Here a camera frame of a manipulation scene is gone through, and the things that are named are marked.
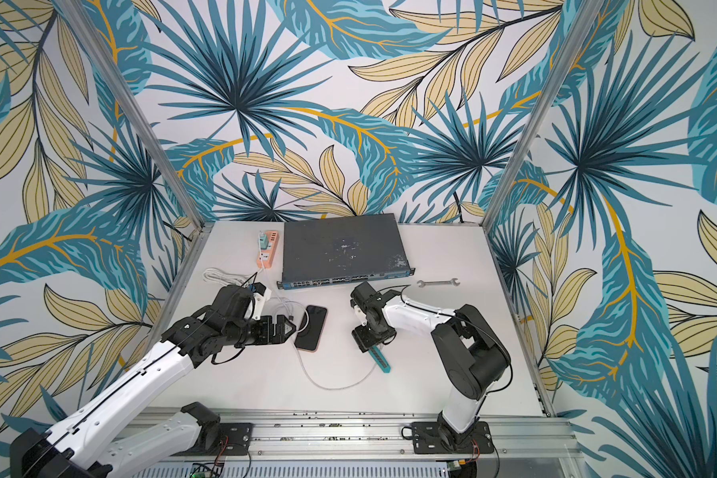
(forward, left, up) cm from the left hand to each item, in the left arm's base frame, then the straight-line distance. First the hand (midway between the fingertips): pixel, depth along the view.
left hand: (281, 334), depth 76 cm
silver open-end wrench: (+26, -53, -13) cm, 61 cm away
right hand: (+2, -20, -14) cm, 24 cm away
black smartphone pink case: (+8, -5, -14) cm, 17 cm away
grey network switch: (+37, -14, -10) cm, 40 cm away
